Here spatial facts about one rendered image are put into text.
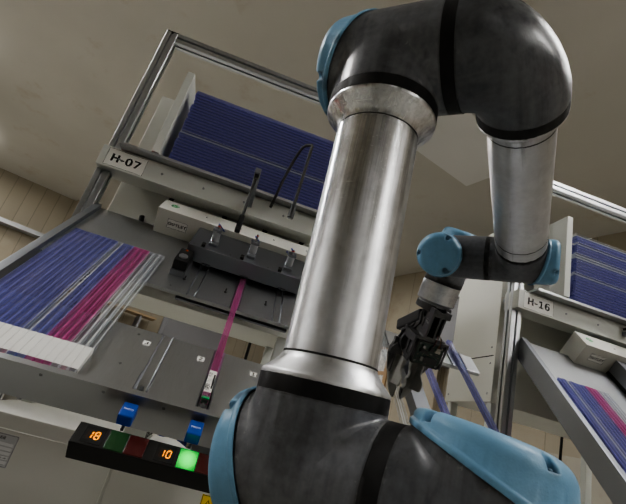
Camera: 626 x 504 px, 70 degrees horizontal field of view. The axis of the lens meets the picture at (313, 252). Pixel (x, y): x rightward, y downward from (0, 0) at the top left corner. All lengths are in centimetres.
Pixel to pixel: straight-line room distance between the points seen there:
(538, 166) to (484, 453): 36
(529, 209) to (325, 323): 36
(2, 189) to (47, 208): 63
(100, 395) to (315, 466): 55
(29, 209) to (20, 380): 723
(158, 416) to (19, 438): 43
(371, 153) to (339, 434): 24
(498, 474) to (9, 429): 104
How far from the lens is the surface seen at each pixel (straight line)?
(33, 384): 88
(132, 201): 162
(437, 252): 77
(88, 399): 86
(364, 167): 42
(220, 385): 91
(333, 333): 37
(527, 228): 68
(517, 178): 59
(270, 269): 125
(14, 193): 813
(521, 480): 33
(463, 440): 33
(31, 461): 119
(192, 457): 79
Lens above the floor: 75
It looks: 21 degrees up
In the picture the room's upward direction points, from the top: 16 degrees clockwise
